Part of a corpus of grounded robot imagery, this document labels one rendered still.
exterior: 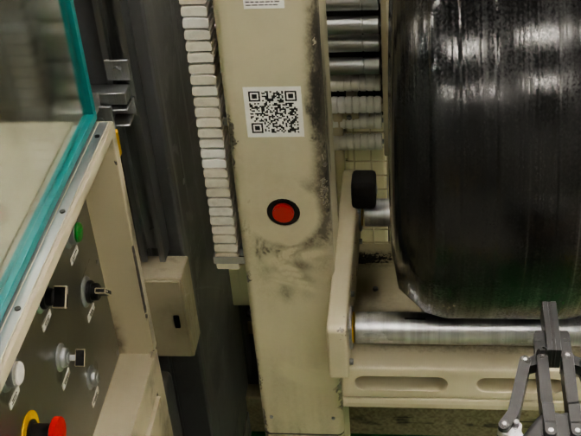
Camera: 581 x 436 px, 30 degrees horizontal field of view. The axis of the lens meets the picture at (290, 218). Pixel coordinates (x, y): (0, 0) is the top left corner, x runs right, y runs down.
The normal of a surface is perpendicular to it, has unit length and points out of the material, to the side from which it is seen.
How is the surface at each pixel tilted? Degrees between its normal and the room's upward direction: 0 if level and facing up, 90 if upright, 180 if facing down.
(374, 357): 0
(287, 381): 90
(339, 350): 90
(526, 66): 50
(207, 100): 90
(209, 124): 90
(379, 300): 0
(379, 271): 0
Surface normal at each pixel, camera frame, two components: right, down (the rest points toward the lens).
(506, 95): -0.12, 0.02
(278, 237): -0.10, 0.59
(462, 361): -0.07, -0.81
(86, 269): 0.99, 0.00
